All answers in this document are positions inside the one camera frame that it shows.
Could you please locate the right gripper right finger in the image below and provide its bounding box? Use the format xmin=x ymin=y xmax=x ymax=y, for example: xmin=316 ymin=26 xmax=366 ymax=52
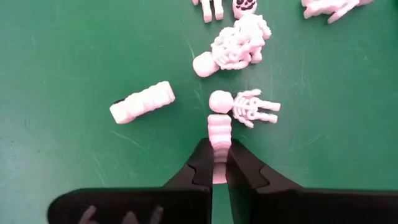
xmin=225 ymin=139 xmax=305 ymax=224

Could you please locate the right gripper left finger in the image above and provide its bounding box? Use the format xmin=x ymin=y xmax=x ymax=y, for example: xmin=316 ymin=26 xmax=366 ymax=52
xmin=161 ymin=138 xmax=215 ymax=224

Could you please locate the small white ghost figure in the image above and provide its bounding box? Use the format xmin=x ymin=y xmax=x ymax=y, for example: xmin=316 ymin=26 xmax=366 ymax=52
xmin=232 ymin=0 xmax=259 ymax=20
xmin=206 ymin=113 xmax=233 ymax=185
xmin=192 ymin=13 xmax=272 ymax=78
xmin=192 ymin=0 xmax=225 ymax=24
xmin=208 ymin=88 xmax=282 ymax=129
xmin=109 ymin=80 xmax=177 ymax=125
xmin=300 ymin=0 xmax=376 ymax=24

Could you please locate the green table mat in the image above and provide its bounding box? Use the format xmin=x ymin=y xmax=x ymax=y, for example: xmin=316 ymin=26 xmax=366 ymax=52
xmin=0 ymin=0 xmax=398 ymax=224

